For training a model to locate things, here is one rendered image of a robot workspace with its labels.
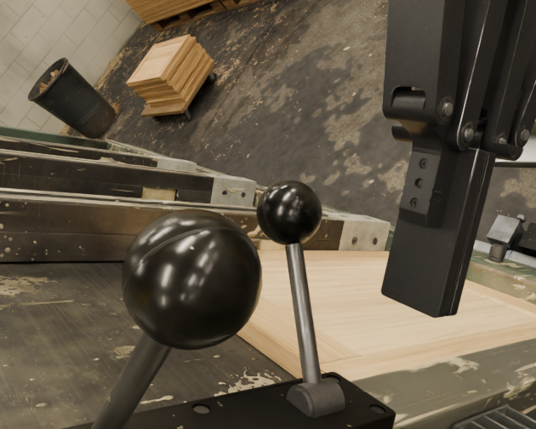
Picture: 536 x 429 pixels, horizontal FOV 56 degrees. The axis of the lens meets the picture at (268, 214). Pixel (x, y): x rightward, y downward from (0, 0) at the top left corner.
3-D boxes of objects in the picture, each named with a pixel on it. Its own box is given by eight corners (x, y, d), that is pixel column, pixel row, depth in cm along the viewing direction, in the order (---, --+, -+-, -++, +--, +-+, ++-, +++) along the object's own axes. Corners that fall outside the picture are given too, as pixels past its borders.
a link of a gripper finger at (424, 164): (472, 104, 20) (428, 88, 18) (441, 228, 20) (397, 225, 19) (439, 101, 21) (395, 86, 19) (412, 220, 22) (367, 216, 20)
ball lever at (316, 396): (369, 419, 26) (330, 174, 29) (317, 435, 24) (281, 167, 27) (319, 415, 29) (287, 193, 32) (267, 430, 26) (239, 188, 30)
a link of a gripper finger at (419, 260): (488, 151, 20) (478, 148, 19) (447, 317, 21) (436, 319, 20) (424, 142, 22) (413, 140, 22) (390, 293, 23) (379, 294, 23)
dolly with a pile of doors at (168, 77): (225, 71, 394) (191, 31, 369) (192, 122, 377) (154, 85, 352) (181, 79, 438) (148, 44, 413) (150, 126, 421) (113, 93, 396)
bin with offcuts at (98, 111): (128, 102, 484) (74, 53, 444) (99, 145, 467) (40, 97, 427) (104, 106, 521) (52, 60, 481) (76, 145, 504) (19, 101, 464)
